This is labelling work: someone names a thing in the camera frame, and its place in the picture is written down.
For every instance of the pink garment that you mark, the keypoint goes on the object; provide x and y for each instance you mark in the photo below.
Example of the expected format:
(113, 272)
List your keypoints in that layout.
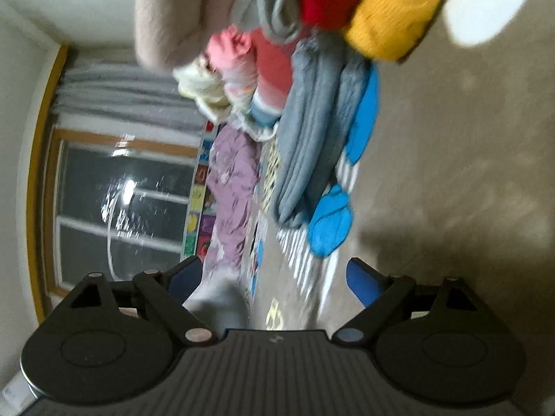
(269, 69)

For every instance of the beige cartoon printed bed sheet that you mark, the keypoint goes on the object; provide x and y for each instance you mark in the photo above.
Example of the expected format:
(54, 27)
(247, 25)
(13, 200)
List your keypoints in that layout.
(433, 160)

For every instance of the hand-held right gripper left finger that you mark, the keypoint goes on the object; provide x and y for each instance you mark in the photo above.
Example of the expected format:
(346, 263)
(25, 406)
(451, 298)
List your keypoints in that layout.
(187, 274)

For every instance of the yellow knit garment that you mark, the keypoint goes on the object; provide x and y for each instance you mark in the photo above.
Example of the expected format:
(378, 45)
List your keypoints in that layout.
(390, 13)

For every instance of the grey curtain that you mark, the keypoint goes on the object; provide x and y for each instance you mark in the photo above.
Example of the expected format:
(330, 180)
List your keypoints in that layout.
(125, 91)

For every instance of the colourful alphabet wall mat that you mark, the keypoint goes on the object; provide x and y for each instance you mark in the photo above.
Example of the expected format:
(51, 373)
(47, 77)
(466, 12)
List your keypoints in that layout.
(197, 199)

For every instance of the cream garment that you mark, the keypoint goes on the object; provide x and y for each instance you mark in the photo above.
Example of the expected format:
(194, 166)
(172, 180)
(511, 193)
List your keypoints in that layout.
(203, 86)

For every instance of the beige fleece blanket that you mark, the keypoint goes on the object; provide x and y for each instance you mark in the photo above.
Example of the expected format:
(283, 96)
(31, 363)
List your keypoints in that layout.
(173, 13)

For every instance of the light grey fleece garment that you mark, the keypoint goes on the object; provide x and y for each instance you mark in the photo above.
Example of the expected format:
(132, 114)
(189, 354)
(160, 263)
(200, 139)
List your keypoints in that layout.
(273, 4)

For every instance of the lilac quilt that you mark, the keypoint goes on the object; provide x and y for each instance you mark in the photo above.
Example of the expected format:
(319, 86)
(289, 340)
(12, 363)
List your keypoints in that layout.
(232, 182)

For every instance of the white pillow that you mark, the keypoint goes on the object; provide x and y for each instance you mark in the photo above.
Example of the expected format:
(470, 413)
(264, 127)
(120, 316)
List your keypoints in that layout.
(219, 305)

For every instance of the white rounded cushion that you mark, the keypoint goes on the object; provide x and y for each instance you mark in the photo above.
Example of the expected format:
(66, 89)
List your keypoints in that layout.
(485, 2)

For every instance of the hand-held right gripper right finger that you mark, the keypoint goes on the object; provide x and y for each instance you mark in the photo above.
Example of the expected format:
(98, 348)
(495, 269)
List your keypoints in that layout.
(362, 281)

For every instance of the wooden framed window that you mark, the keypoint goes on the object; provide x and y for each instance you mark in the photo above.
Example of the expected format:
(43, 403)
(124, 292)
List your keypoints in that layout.
(95, 208)

